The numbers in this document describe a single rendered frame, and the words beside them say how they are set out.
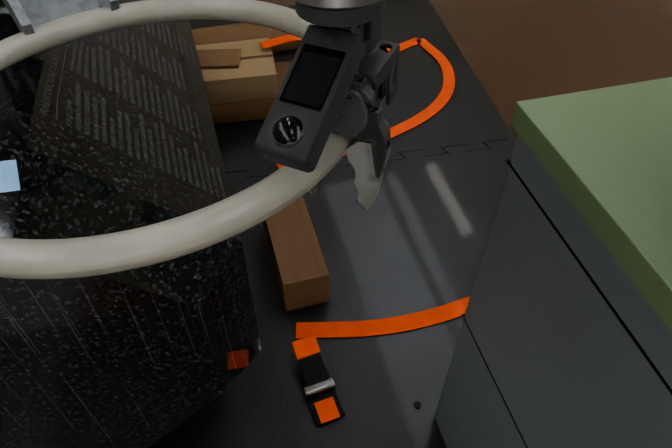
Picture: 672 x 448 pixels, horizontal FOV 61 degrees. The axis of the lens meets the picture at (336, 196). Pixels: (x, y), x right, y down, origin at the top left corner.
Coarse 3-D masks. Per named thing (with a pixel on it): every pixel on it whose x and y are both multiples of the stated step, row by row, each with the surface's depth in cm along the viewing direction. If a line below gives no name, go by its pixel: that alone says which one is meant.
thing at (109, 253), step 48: (144, 0) 76; (192, 0) 76; (240, 0) 74; (0, 48) 68; (48, 48) 73; (336, 144) 50; (240, 192) 45; (288, 192) 46; (0, 240) 42; (48, 240) 42; (96, 240) 42; (144, 240) 42; (192, 240) 43
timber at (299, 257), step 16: (288, 208) 157; (304, 208) 157; (272, 224) 153; (288, 224) 153; (304, 224) 153; (272, 240) 149; (288, 240) 149; (304, 240) 149; (272, 256) 155; (288, 256) 145; (304, 256) 145; (320, 256) 145; (288, 272) 142; (304, 272) 142; (320, 272) 142; (288, 288) 141; (304, 288) 142; (320, 288) 144; (288, 304) 145; (304, 304) 147
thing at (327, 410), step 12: (312, 336) 136; (300, 348) 134; (312, 348) 134; (300, 360) 133; (312, 360) 133; (312, 372) 132; (324, 372) 132; (312, 384) 130; (324, 384) 130; (312, 396) 131; (324, 396) 131; (336, 396) 131; (312, 408) 129; (324, 408) 128; (336, 408) 128; (324, 420) 126
